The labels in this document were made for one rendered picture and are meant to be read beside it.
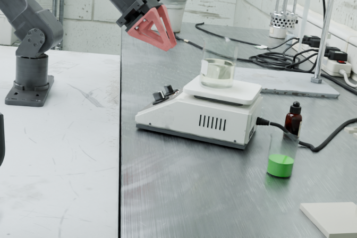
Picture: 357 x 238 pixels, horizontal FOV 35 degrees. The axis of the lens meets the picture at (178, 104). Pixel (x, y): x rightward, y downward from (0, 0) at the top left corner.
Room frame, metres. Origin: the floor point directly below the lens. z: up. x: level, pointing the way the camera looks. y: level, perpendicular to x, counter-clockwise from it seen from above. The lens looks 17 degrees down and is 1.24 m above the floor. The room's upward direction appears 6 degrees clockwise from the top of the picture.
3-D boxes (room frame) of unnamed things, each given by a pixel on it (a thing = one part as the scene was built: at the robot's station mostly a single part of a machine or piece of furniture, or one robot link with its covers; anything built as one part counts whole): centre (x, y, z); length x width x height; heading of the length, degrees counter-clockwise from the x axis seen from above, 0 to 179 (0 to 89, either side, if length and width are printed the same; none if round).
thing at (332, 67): (1.74, -0.41, 0.92); 0.40 x 0.06 x 0.04; 7
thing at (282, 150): (0.82, -0.17, 0.93); 0.04 x 0.04 x 0.06
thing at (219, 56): (0.97, -0.06, 1.03); 0.07 x 0.06 x 0.08; 166
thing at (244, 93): (0.97, -0.08, 0.98); 0.12 x 0.12 x 0.01; 75
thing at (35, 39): (1.10, 0.29, 1.00); 0.09 x 0.06 x 0.06; 176
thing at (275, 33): (2.12, -0.34, 0.93); 0.06 x 0.06 x 0.06
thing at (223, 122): (0.98, -0.05, 0.94); 0.22 x 0.13 x 0.08; 75
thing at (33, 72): (1.10, 0.30, 0.94); 0.20 x 0.07 x 0.08; 7
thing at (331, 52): (1.60, -0.42, 0.95); 0.07 x 0.04 x 0.02; 97
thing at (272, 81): (1.40, -0.22, 0.91); 0.30 x 0.20 x 0.01; 97
